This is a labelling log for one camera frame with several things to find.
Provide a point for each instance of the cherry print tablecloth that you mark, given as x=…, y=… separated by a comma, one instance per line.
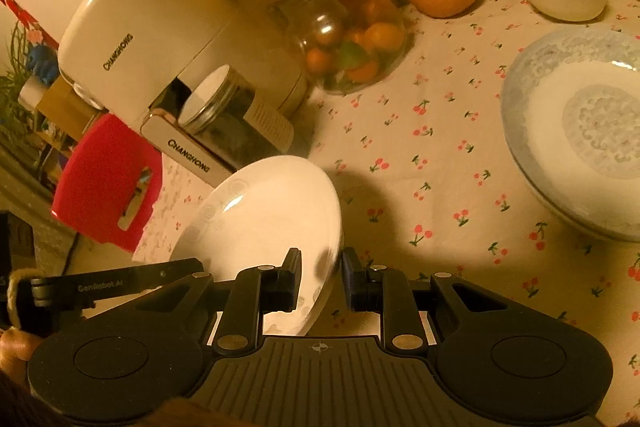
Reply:
x=425, y=132

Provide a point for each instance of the person's left hand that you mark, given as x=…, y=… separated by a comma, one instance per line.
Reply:
x=17, y=349

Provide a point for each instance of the pile of small oranges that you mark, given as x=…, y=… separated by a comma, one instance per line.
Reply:
x=370, y=42

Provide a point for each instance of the white air fryer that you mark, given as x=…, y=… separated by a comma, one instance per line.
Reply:
x=160, y=7

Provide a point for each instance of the red plastic stool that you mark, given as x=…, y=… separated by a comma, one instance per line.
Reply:
x=95, y=172

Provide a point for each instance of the white plate with grey swirls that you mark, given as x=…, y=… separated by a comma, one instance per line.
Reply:
x=260, y=217

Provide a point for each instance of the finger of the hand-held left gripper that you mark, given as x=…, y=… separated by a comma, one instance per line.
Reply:
x=115, y=284

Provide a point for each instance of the green potted plant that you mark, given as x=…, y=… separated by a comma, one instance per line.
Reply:
x=15, y=72

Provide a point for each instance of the dark jar with metal lid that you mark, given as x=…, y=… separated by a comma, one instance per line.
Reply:
x=230, y=127

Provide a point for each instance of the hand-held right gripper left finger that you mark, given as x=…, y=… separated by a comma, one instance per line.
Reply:
x=292, y=279

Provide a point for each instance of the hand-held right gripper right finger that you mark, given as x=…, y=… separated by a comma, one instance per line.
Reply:
x=355, y=279

